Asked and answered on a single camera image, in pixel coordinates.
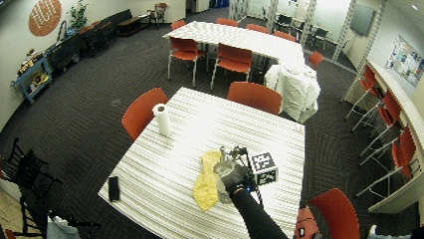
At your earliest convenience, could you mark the grey bottle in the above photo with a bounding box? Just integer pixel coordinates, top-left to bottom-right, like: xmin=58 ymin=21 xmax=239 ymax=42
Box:
xmin=213 ymin=160 xmax=234 ymax=205

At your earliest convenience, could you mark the white marker cube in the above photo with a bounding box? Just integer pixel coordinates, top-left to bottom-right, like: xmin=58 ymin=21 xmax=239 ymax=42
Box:
xmin=249 ymin=151 xmax=279 ymax=186

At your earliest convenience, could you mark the yellow cloth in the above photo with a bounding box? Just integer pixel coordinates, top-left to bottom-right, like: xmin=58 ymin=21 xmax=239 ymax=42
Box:
xmin=193 ymin=149 xmax=223 ymax=212

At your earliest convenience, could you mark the red plastic chair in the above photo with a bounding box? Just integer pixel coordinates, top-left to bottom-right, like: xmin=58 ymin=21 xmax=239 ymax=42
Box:
xmin=225 ymin=81 xmax=283 ymax=117
xmin=121 ymin=87 xmax=170 ymax=141
xmin=307 ymin=187 xmax=363 ymax=239

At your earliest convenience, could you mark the white paper towel roll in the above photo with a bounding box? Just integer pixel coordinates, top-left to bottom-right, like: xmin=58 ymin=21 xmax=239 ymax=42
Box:
xmin=152 ymin=103 xmax=174 ymax=137

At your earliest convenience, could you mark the white draped cloth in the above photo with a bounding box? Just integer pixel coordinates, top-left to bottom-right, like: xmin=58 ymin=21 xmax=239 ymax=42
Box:
xmin=263 ymin=63 xmax=322 ymax=123

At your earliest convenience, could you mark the red backpack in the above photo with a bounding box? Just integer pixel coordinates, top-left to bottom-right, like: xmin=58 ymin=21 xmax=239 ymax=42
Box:
xmin=292 ymin=206 xmax=320 ymax=239

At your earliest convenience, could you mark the black phone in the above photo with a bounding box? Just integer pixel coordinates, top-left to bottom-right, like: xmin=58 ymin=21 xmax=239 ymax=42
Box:
xmin=108 ymin=175 xmax=122 ymax=202

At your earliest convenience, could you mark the set of red dining chairs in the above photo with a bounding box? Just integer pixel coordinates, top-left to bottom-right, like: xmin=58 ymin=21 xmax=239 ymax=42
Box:
xmin=166 ymin=17 xmax=326 ymax=91

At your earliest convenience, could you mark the white long table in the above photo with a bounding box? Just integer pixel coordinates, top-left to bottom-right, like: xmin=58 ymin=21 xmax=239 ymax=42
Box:
xmin=162 ymin=20 xmax=307 ymax=69

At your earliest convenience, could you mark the red bar stool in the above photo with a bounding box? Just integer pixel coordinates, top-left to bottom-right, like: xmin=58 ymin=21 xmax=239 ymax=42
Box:
xmin=355 ymin=127 xmax=421 ymax=198
xmin=351 ymin=92 xmax=404 ymax=157
xmin=344 ymin=65 xmax=380 ymax=122

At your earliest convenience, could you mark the black office chair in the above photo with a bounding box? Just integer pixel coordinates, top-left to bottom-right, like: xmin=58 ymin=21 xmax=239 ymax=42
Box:
xmin=272 ymin=13 xmax=294 ymax=34
xmin=310 ymin=27 xmax=331 ymax=48

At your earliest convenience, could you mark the white plastic bag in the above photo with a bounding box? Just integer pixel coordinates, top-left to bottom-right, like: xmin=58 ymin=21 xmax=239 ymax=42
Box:
xmin=45 ymin=215 xmax=84 ymax=239

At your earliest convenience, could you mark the wooden chair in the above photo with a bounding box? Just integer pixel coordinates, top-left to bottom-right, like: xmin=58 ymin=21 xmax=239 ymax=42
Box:
xmin=148 ymin=2 xmax=170 ymax=30

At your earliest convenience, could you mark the black folding chair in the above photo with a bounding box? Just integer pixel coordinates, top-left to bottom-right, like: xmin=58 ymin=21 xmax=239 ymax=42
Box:
xmin=0 ymin=137 xmax=64 ymax=237

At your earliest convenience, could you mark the black bench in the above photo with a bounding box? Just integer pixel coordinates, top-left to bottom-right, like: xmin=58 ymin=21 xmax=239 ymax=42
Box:
xmin=100 ymin=8 xmax=152 ymax=38

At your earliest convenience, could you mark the black cart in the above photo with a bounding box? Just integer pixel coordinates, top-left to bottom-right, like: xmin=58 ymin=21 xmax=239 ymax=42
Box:
xmin=45 ymin=33 xmax=86 ymax=73

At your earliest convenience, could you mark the blue shelf cabinet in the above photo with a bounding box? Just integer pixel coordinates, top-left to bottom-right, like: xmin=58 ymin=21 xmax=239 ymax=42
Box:
xmin=9 ymin=56 xmax=54 ymax=104

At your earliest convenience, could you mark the green potted plant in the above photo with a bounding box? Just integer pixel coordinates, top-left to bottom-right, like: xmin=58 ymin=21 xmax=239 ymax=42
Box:
xmin=66 ymin=0 xmax=90 ymax=32

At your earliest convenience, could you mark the white wall counter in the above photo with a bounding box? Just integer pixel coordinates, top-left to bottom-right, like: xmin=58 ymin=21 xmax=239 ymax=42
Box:
xmin=364 ymin=59 xmax=424 ymax=214

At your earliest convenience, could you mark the colourful wall poster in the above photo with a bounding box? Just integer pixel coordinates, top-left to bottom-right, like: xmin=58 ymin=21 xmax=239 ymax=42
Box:
xmin=385 ymin=34 xmax=424 ymax=88

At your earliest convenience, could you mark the dark wall screen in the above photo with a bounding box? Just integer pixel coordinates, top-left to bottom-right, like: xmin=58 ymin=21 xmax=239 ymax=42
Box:
xmin=348 ymin=3 xmax=377 ymax=38

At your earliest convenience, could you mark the round orange wall sign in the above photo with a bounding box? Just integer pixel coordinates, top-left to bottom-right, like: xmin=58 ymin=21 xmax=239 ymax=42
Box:
xmin=28 ymin=0 xmax=64 ymax=38

